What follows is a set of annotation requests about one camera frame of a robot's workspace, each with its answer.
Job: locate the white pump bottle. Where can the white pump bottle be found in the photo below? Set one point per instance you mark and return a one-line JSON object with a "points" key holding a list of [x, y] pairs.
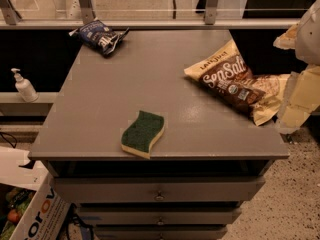
{"points": [[24, 87]]}

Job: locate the drawer knob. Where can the drawer knob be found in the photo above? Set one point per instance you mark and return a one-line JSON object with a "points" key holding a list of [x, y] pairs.
{"points": [[159, 196], [160, 222]]}

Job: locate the middle drawer knob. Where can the middle drawer knob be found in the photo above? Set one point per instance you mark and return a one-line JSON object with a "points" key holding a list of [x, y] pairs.
{"points": [[160, 222]]}

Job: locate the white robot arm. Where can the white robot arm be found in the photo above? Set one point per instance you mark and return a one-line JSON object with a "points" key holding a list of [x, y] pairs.
{"points": [[307, 46]]}

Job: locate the blue chip bag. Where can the blue chip bag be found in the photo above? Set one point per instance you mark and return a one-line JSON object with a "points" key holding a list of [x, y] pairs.
{"points": [[99, 37]]}

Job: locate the grey drawer cabinet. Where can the grey drawer cabinet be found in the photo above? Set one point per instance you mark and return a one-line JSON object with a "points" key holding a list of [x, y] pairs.
{"points": [[208, 161]]}

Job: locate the green and yellow sponge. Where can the green and yellow sponge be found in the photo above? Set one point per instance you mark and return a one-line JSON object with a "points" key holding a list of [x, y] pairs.
{"points": [[139, 138]]}

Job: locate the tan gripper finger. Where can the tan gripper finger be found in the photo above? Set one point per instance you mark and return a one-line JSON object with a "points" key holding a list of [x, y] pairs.
{"points": [[301, 99], [288, 39]]}

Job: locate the brown sea salt chip bag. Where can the brown sea salt chip bag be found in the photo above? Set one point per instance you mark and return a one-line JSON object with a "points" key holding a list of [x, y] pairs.
{"points": [[227, 75]]}

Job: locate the top drawer knob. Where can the top drawer knob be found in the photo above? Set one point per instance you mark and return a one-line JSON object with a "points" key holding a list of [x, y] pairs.
{"points": [[159, 196]]}

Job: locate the white cardboard box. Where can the white cardboard box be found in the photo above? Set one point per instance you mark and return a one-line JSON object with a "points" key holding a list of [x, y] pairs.
{"points": [[36, 211]]}

